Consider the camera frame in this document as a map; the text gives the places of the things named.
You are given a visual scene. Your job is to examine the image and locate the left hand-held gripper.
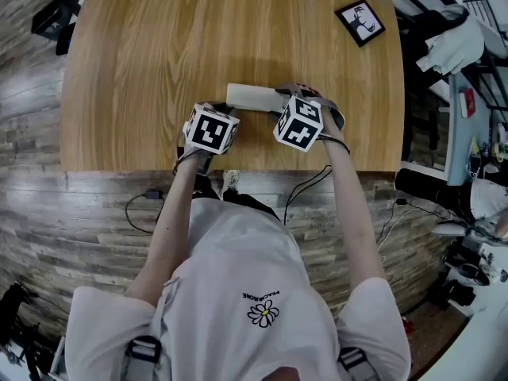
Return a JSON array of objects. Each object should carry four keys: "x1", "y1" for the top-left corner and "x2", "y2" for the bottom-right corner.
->
[{"x1": 173, "y1": 101, "x2": 241, "y2": 175}]

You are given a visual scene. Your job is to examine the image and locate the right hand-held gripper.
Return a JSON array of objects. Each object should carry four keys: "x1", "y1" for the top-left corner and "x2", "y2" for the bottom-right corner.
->
[{"x1": 267, "y1": 82, "x2": 347, "y2": 153}]

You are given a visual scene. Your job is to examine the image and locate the white rectangular box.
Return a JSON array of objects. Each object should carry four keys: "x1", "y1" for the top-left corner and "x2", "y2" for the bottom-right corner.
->
[{"x1": 225, "y1": 82, "x2": 287, "y2": 113}]

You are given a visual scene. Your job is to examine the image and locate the person's right forearm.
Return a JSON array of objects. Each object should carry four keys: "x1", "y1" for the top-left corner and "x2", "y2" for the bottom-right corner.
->
[{"x1": 318, "y1": 110, "x2": 388, "y2": 294}]

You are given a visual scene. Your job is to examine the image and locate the person's left forearm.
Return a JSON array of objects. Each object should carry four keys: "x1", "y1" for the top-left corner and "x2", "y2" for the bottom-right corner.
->
[{"x1": 125, "y1": 155, "x2": 210, "y2": 306}]

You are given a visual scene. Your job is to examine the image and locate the white shoe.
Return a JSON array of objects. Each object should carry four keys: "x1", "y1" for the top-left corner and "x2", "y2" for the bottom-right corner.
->
[{"x1": 221, "y1": 168, "x2": 241, "y2": 193}]

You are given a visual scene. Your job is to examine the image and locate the black trousers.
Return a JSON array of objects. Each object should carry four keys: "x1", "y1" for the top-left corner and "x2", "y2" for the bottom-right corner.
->
[{"x1": 191, "y1": 174, "x2": 279, "y2": 218}]

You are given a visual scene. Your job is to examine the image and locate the black framed picture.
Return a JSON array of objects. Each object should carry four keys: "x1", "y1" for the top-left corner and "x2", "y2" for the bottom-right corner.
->
[{"x1": 333, "y1": 0, "x2": 387, "y2": 48}]

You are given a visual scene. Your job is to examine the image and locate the black chair under cloth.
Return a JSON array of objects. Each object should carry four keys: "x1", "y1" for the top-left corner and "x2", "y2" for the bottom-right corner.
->
[{"x1": 399, "y1": 7, "x2": 470, "y2": 91}]

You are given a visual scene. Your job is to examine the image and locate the black chair base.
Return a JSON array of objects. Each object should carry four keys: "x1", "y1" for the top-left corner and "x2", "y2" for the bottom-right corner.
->
[{"x1": 30, "y1": 0, "x2": 87, "y2": 56}]

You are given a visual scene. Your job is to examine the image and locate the white cloth over chair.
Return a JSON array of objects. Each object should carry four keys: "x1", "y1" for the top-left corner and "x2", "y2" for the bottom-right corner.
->
[{"x1": 415, "y1": 5, "x2": 487, "y2": 76}]

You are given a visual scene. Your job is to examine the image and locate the red book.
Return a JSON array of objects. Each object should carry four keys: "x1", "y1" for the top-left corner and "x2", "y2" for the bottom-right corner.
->
[{"x1": 459, "y1": 88, "x2": 477, "y2": 119}]

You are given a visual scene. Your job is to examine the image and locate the white t-shirt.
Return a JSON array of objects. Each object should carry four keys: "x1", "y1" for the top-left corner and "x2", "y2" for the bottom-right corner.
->
[{"x1": 63, "y1": 196, "x2": 413, "y2": 381}]

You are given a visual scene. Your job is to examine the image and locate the grey-blue desk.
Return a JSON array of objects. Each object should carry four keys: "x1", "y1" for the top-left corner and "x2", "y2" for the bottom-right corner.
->
[{"x1": 445, "y1": 71, "x2": 508, "y2": 187}]

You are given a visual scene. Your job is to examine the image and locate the black metal railing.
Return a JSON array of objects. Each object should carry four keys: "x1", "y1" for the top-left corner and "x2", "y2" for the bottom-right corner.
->
[{"x1": 412, "y1": 0, "x2": 508, "y2": 113}]

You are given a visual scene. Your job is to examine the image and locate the pair of black shoes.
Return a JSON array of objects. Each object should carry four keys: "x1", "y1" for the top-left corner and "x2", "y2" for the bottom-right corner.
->
[{"x1": 457, "y1": 261, "x2": 492, "y2": 288}]

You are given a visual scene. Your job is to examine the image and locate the black bag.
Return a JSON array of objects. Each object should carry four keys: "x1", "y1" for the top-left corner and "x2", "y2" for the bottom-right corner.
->
[{"x1": 439, "y1": 279, "x2": 478, "y2": 308}]

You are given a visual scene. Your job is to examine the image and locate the black tripod stand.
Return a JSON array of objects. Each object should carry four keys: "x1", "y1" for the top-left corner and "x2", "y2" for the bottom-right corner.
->
[{"x1": 0, "y1": 279, "x2": 45, "y2": 375}]

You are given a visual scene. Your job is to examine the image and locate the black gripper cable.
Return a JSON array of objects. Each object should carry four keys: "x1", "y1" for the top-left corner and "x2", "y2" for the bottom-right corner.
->
[
  {"x1": 283, "y1": 132, "x2": 352, "y2": 226},
  {"x1": 171, "y1": 133, "x2": 208, "y2": 175}
]

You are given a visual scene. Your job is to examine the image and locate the black power adapter with cable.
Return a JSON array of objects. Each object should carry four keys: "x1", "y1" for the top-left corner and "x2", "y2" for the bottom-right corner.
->
[{"x1": 124, "y1": 189, "x2": 166, "y2": 237}]

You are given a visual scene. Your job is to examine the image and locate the white floor cable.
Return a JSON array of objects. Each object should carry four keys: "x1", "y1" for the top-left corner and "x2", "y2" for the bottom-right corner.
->
[{"x1": 375, "y1": 199, "x2": 438, "y2": 264}]

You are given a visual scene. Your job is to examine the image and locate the grey backpack strap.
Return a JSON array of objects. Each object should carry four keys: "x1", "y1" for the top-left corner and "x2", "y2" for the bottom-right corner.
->
[
  {"x1": 336, "y1": 345, "x2": 383, "y2": 381},
  {"x1": 121, "y1": 334, "x2": 164, "y2": 381}
]

